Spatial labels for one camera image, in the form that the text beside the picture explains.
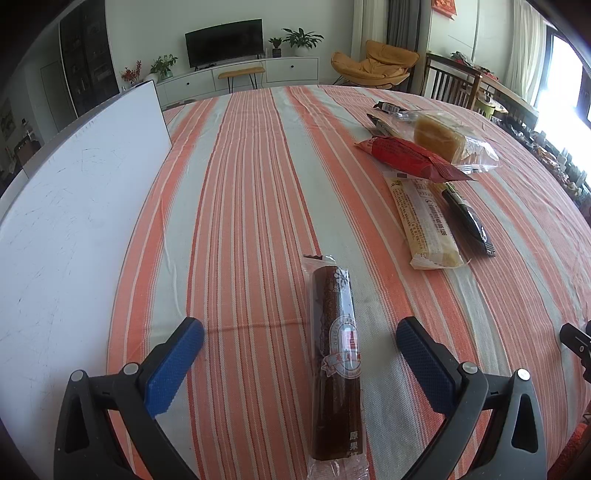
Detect lime green stool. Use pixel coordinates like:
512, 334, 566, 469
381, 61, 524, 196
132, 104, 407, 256
473, 95, 506, 116

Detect orange striped tablecloth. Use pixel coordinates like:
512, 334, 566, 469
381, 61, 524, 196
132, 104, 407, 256
106, 84, 591, 480

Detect orange lounge chair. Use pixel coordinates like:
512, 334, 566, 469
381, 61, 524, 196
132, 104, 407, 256
331, 40, 421, 90

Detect grey curtain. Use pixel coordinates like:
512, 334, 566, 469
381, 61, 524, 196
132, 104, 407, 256
387, 0, 423, 51

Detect red chair cushion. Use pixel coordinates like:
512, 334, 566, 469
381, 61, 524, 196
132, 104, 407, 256
549, 415, 591, 480

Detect white television cabinet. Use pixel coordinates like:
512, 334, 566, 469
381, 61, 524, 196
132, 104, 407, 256
121, 55, 320, 107

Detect white curtain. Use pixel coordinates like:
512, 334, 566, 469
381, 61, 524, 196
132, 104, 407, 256
505, 0, 548, 100

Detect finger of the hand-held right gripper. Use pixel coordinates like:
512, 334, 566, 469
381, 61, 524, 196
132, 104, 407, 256
558, 322, 591, 358

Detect large potted green plant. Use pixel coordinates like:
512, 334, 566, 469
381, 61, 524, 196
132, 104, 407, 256
281, 28, 325, 57

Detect dark display cabinet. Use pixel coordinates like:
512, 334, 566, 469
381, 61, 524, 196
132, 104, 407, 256
59, 0, 122, 118

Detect covered floor air conditioner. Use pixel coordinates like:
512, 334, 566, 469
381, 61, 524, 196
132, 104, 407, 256
353, 0, 389, 47

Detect wooden stool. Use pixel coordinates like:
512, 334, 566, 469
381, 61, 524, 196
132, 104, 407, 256
218, 66, 266, 93

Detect wooden chair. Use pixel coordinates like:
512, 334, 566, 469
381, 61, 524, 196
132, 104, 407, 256
11, 134, 47, 171

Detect brown fruit roll packet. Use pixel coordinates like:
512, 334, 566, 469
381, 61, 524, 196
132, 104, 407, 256
303, 253, 370, 480

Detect black snack packet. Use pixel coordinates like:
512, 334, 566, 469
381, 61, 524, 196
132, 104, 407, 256
441, 182, 497, 257

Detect leafy plant in vase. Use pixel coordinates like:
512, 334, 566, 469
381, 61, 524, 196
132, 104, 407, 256
148, 54, 178, 81

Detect window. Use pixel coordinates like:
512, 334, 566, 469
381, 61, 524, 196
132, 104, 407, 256
531, 23, 591, 125

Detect wooden crib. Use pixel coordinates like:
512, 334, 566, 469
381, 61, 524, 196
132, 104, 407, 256
422, 52, 541, 121

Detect thin dark snack packet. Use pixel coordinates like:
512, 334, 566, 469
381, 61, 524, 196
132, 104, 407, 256
367, 113, 402, 138

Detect red snack packet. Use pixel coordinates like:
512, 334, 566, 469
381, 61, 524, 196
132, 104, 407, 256
354, 136, 478, 183

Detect black television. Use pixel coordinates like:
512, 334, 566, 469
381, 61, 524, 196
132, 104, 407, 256
185, 18, 264, 70

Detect cream yellow snack bar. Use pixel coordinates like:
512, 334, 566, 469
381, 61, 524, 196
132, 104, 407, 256
383, 170, 471, 271

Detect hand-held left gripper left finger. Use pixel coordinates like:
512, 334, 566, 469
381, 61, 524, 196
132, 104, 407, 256
54, 316, 205, 480

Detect bread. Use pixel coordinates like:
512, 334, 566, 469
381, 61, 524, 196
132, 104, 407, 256
392, 110, 500, 174

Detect red flowers in vase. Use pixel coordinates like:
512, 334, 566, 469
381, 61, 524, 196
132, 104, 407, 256
121, 60, 143, 86

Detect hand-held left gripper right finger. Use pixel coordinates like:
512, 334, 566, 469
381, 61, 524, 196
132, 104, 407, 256
396, 316, 548, 480

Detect row of jars and bottles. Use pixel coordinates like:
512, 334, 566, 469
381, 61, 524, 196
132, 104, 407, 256
499, 115, 591, 204

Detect white door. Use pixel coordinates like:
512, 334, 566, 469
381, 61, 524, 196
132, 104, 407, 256
39, 60, 77, 139

